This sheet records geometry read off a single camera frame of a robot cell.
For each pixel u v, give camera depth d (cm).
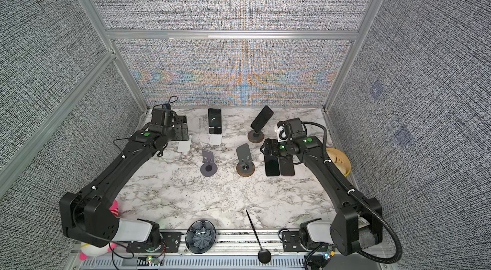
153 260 70
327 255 70
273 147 71
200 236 75
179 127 75
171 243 73
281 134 73
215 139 103
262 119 97
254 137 106
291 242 73
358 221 40
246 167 92
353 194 42
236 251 73
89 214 40
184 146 100
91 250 69
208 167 95
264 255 70
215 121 97
